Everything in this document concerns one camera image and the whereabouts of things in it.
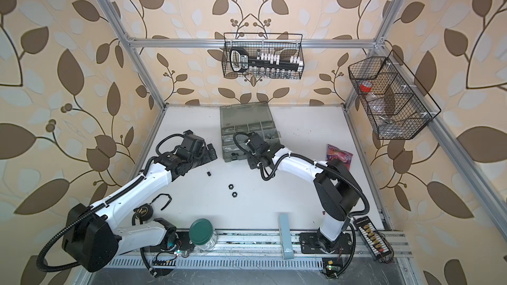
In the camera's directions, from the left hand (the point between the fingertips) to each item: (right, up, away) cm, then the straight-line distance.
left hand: (205, 152), depth 84 cm
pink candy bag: (+60, -2, +12) cm, 61 cm away
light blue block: (+34, -33, -14) cm, 49 cm away
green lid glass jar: (+4, -26, -17) cm, 31 cm away
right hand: (+21, -4, +6) cm, 23 cm away
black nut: (0, -12, +8) cm, 14 cm away
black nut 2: (+10, -16, +5) cm, 20 cm away
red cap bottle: (+72, +29, +4) cm, 77 cm away
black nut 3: (+12, -19, +3) cm, 23 cm away
